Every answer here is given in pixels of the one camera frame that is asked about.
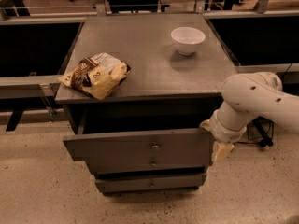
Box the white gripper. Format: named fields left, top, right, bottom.
left=199, top=111, right=247, bottom=161

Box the grey top drawer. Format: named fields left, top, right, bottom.
left=64, top=108, right=212, bottom=175

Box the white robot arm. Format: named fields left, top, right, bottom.
left=200, top=72, right=299, bottom=161

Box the grey bottom drawer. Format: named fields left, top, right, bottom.
left=95, top=173, right=206, bottom=194

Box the grey wooden drawer cabinet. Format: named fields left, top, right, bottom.
left=56, top=14, right=235, bottom=180

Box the white ceramic bowl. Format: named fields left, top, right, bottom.
left=171, top=27, right=206, bottom=55

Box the yellow brown snack bag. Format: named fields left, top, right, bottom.
left=58, top=53, right=131, bottom=100

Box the black floor cable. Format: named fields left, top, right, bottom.
left=236, top=117, right=275, bottom=147

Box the grey metal railing frame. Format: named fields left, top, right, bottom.
left=0, top=0, right=299, bottom=133

